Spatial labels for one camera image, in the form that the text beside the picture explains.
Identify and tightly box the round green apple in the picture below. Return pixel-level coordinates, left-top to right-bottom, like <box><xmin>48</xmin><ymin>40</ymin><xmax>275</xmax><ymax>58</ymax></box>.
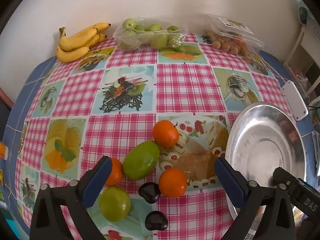
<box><xmin>99</xmin><ymin>186</ymin><xmax>131</xmax><ymax>223</ymax></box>

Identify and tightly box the orange mandarin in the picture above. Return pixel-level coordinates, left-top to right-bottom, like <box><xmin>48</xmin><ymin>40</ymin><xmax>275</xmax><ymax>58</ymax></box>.
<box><xmin>152</xmin><ymin>120</ymin><xmax>180</xmax><ymax>148</ymax></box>
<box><xmin>158</xmin><ymin>167</ymin><xmax>187</xmax><ymax>198</ymax></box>
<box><xmin>105</xmin><ymin>158</ymin><xmax>124</xmax><ymax>186</ymax></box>

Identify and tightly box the dark cherry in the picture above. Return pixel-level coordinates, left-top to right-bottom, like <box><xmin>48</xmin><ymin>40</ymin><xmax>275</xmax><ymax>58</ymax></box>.
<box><xmin>145</xmin><ymin>211</ymin><xmax>168</xmax><ymax>231</ymax></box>
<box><xmin>138</xmin><ymin>182</ymin><xmax>161</xmax><ymax>204</ymax></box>

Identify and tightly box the clear bag of green fruits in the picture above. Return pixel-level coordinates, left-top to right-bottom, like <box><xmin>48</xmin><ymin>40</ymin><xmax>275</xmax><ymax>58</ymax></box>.
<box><xmin>113</xmin><ymin>18</ymin><xmax>187</xmax><ymax>51</ymax></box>

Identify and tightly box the large silver metal bowl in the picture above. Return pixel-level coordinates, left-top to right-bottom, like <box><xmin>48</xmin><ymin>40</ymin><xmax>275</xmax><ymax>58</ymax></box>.
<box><xmin>224</xmin><ymin>101</ymin><xmax>307</xmax><ymax>235</ymax></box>

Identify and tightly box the white plastic power box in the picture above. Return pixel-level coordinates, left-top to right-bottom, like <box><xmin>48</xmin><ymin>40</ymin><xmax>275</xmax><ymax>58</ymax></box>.
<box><xmin>282</xmin><ymin>80</ymin><xmax>309</xmax><ymax>121</ymax></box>

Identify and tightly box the oval green mango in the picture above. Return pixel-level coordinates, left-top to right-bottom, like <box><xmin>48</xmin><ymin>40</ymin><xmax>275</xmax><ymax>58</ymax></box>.
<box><xmin>123</xmin><ymin>140</ymin><xmax>160</xmax><ymax>180</ymax></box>

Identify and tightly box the white wooden shelf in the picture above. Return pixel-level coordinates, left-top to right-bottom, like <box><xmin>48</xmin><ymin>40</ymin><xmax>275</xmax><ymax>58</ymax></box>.
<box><xmin>284</xmin><ymin>25</ymin><xmax>319</xmax><ymax>99</ymax></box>

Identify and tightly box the clear box of brown longans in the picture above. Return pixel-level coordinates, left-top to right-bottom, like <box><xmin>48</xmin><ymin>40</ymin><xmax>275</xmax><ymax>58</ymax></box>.
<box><xmin>201</xmin><ymin>14</ymin><xmax>265</xmax><ymax>63</ymax></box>

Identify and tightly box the yellow banana bunch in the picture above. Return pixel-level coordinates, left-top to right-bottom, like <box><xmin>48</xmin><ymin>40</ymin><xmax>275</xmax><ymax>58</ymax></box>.
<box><xmin>56</xmin><ymin>22</ymin><xmax>111</xmax><ymax>63</ymax></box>

